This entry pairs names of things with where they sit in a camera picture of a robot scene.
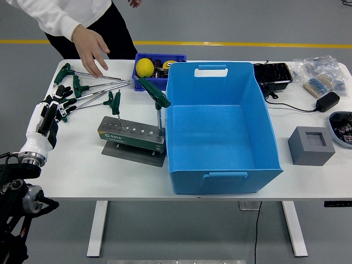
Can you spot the person's right forearm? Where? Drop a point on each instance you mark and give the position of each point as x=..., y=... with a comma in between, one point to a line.
x=55, y=23

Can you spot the pale blue oval dish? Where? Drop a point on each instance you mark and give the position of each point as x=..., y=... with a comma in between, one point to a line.
x=334, y=136

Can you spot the yellow lemon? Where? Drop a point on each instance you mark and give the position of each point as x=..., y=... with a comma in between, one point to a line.
x=144, y=67

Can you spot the person's right hand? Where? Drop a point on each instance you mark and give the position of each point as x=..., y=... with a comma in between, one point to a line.
x=90, y=46

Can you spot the taped resistor strip bundle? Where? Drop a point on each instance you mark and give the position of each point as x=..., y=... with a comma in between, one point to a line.
x=319, y=85

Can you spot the person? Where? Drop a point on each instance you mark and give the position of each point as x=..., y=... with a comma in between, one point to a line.
x=82, y=11

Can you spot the dark small hardware pile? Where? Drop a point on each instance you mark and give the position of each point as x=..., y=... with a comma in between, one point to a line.
x=159, y=70

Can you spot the large light blue plastic box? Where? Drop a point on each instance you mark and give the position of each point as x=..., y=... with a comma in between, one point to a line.
x=214, y=132

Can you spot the black power adapter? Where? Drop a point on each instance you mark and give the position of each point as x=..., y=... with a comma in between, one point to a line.
x=327, y=101

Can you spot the black plastic tray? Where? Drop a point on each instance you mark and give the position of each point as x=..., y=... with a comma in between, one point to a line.
x=272, y=72

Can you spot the yellow tape measure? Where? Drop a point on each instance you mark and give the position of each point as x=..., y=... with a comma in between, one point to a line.
x=167, y=64

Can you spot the small dark blue bin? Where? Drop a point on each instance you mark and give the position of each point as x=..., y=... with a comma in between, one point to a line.
x=147, y=83

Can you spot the white table leg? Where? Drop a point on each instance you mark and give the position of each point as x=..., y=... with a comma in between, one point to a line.
x=97, y=228
x=295, y=228

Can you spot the grey metal table bracket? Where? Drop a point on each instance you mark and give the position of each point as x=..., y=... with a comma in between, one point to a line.
x=247, y=205

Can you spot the green metal hex key stand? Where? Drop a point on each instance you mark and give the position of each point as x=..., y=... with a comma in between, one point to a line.
x=132, y=140

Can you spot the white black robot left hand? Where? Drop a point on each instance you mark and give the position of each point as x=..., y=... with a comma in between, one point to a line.
x=34, y=143

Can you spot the black table control panel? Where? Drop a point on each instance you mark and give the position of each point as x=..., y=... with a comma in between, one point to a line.
x=336, y=204

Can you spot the dark small electronic parts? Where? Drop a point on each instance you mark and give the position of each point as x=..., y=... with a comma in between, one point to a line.
x=343, y=127

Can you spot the person's left hand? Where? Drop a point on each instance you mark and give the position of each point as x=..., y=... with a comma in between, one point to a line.
x=135, y=2

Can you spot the clear plastic parts bag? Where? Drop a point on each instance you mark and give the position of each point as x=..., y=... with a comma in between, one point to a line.
x=321, y=64
x=299, y=68

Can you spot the grey cube block with recess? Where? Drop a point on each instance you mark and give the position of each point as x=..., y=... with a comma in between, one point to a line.
x=302, y=154

